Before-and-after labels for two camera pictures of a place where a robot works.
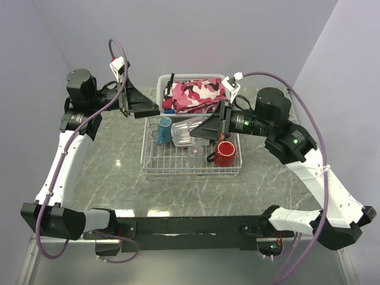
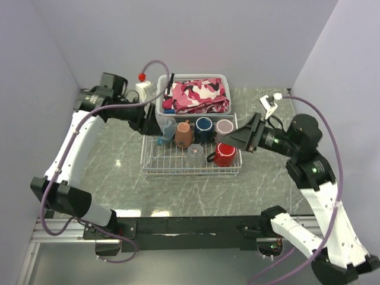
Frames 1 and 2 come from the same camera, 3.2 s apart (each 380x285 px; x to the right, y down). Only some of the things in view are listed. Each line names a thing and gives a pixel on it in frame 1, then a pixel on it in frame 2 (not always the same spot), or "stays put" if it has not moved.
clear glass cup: (180, 133) → (162, 122)
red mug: (224, 154) stays put
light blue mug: (164, 130) stays put
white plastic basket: (162, 89) stays put
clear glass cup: (195, 156) stays put
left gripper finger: (132, 102) → (152, 126)
